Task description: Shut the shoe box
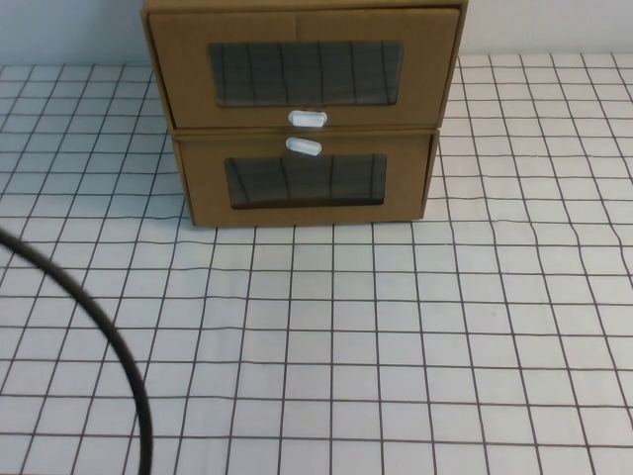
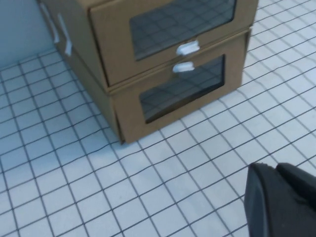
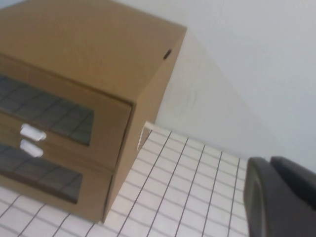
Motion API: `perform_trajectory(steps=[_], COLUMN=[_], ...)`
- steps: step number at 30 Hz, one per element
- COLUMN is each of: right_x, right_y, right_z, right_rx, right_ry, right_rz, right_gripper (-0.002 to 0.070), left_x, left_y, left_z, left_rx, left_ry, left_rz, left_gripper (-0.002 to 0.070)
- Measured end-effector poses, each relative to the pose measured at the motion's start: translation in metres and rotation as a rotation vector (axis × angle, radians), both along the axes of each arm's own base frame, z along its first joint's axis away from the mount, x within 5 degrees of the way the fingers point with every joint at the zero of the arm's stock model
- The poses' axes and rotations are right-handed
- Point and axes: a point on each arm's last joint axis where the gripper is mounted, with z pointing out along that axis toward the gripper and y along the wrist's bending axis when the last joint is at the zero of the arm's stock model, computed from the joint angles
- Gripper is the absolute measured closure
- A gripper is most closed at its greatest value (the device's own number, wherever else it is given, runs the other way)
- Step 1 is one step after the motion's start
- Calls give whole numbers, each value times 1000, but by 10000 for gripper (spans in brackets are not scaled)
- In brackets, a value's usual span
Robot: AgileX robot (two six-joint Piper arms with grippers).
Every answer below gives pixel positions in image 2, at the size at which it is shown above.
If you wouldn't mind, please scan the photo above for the white plastic strip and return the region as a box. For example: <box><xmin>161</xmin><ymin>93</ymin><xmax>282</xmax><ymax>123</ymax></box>
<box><xmin>40</xmin><ymin>3</ymin><xmax>60</xmax><ymax>45</ymax></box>
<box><xmin>57</xmin><ymin>13</ymin><xmax>73</xmax><ymax>56</ymax></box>

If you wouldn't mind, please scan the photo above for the brown cardboard drawer with window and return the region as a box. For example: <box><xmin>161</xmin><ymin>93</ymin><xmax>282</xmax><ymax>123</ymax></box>
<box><xmin>112</xmin><ymin>31</ymin><xmax>249</xmax><ymax>144</ymax></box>
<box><xmin>88</xmin><ymin>0</ymin><xmax>251</xmax><ymax>87</ymax></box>

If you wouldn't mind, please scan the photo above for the white plastic drawer handle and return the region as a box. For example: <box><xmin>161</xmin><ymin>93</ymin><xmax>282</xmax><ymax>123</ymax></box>
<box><xmin>175</xmin><ymin>40</ymin><xmax>199</xmax><ymax>56</ymax></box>
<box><xmin>172</xmin><ymin>61</ymin><xmax>195</xmax><ymax>74</ymax></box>

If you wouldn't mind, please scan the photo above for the brown cardboard box shell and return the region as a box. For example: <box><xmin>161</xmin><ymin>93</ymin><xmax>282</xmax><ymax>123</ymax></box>
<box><xmin>37</xmin><ymin>0</ymin><xmax>252</xmax><ymax>91</ymax></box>

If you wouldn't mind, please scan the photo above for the white grid-pattern tablecloth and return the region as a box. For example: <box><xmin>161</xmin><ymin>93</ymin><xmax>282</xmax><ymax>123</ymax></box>
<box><xmin>0</xmin><ymin>0</ymin><xmax>316</xmax><ymax>237</ymax></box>

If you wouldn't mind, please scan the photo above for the lower brown cardboard drawer box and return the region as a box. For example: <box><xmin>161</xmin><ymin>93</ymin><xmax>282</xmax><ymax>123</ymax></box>
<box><xmin>54</xmin><ymin>28</ymin><xmax>252</xmax><ymax>146</ymax></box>

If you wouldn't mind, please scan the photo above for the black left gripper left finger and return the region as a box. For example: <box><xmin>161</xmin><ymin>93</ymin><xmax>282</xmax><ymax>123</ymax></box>
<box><xmin>243</xmin><ymin>163</ymin><xmax>316</xmax><ymax>237</ymax></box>

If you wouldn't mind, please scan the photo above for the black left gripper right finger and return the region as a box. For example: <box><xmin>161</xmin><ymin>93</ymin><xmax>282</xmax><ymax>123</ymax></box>
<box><xmin>276</xmin><ymin>161</ymin><xmax>316</xmax><ymax>222</ymax></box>

